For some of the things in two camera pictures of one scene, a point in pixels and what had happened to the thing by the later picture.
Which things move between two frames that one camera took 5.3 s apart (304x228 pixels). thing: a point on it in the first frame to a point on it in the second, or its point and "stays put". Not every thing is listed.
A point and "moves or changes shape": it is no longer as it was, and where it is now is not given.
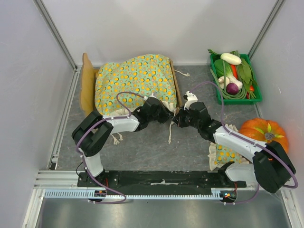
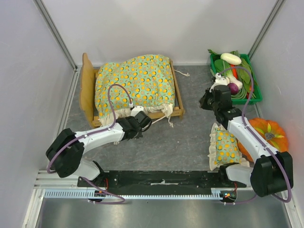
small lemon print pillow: x=220 y=156 stays put
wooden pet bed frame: x=88 y=94 stays put
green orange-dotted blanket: x=144 y=74 stays put
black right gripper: x=181 y=119 to x=208 y=100
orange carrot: x=234 y=71 stays put
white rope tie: x=169 y=140 moves or changes shape
